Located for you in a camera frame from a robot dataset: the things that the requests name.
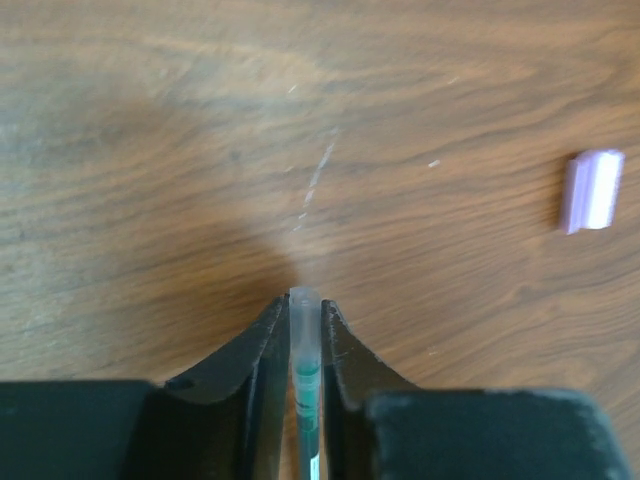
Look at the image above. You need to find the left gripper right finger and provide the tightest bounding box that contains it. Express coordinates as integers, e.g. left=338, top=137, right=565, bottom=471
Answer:
left=321, top=300, right=633, bottom=479

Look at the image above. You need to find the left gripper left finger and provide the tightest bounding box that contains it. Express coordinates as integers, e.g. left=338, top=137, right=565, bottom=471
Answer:
left=1, top=296, right=290, bottom=479

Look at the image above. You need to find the green gel pen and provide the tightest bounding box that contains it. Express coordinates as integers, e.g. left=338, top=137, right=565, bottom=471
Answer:
left=293, top=363, right=322, bottom=480

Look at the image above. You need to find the clear pen cap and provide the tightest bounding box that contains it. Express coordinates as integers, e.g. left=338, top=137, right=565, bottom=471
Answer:
left=289, top=286, right=322, bottom=402

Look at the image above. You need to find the purple highlighter cap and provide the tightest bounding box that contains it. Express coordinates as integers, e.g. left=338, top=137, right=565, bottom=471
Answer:
left=560, top=149, right=625, bottom=235

